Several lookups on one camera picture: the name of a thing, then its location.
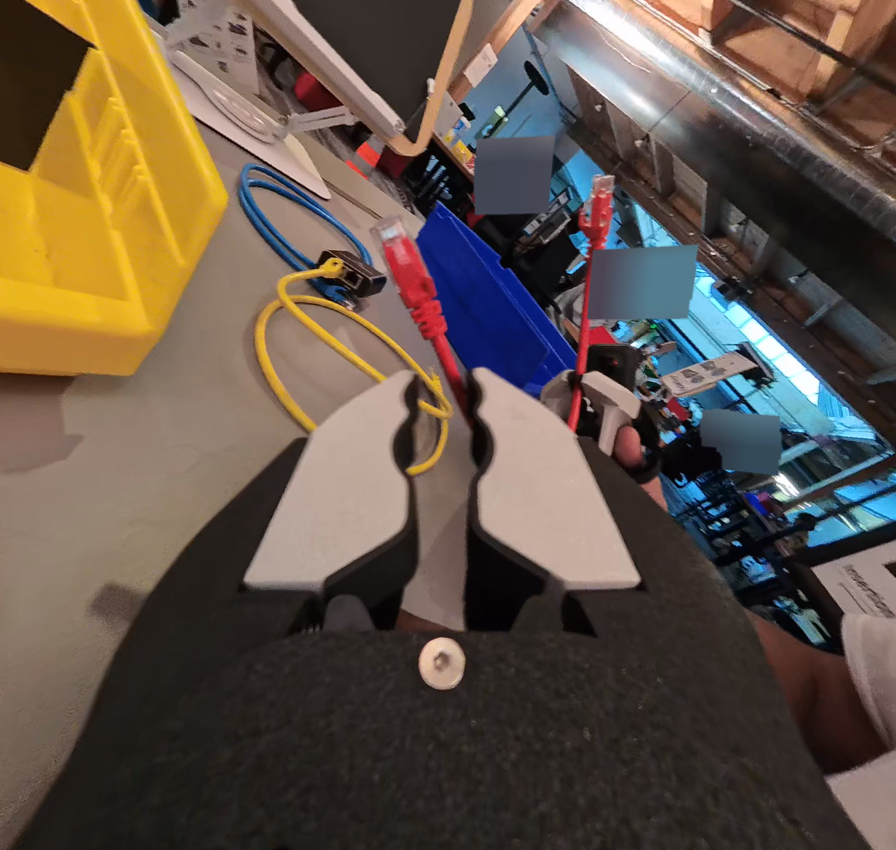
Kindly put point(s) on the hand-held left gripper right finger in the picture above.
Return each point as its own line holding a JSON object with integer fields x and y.
{"x": 553, "y": 507}

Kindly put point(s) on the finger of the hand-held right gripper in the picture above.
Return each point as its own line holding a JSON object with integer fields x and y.
{"x": 612, "y": 402}
{"x": 560, "y": 392}

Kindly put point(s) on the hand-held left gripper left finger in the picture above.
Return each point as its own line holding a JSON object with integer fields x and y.
{"x": 336, "y": 507}

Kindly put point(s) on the blue plastic bin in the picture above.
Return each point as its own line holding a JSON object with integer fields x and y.
{"x": 490, "y": 304}

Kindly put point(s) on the black ethernet adapter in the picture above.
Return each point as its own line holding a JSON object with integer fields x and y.
{"x": 357, "y": 276}

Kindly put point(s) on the yellow plastic bin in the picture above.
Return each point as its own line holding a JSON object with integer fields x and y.
{"x": 105, "y": 234}

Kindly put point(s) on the person's right forearm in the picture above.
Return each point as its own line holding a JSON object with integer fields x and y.
{"x": 805, "y": 689}

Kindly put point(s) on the person's right hand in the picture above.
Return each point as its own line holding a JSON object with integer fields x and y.
{"x": 628, "y": 447}

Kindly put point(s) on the orange traffic cone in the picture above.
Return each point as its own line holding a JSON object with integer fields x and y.
{"x": 369, "y": 157}

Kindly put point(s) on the white stand base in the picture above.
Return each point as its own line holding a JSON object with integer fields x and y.
{"x": 231, "y": 108}

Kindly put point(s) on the black bin divider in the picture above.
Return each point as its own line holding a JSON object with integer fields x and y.
{"x": 35, "y": 80}

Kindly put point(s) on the silver ventilation duct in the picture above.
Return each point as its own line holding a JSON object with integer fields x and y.
{"x": 735, "y": 115}

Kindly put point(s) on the black board with wooden frame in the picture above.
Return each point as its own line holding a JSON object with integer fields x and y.
{"x": 378, "y": 24}

